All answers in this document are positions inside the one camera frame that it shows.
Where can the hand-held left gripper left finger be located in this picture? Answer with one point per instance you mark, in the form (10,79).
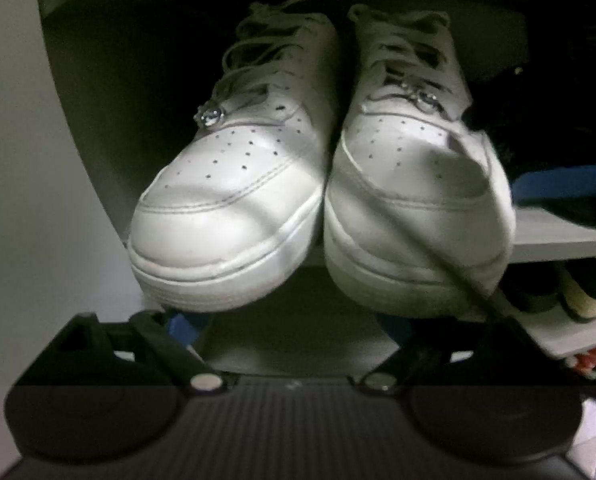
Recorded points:
(183,327)

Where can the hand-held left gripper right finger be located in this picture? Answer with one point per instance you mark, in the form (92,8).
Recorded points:
(398,332)

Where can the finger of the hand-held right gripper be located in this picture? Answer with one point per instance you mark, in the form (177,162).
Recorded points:
(563,187)

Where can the grey shoe cabinet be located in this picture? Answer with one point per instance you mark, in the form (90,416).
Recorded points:
(558,240)

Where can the cream lace-up sneaker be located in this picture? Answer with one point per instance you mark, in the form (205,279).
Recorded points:
(413,185)
(228,200)

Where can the dark shoe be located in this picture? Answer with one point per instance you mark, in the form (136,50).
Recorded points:
(533,285)

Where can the dark bulky object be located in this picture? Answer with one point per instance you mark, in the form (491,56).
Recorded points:
(563,85)

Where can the black and beige woven shoe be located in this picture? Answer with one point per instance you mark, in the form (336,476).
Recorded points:
(588,295)

